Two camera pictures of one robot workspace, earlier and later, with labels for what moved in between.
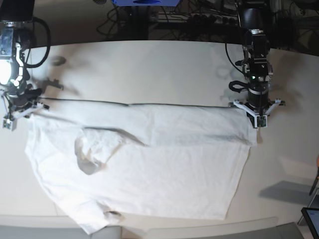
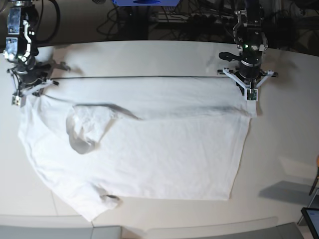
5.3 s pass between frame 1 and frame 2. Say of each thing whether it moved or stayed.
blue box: stayed
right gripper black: moved
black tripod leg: stayed
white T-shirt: moved
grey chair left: stayed
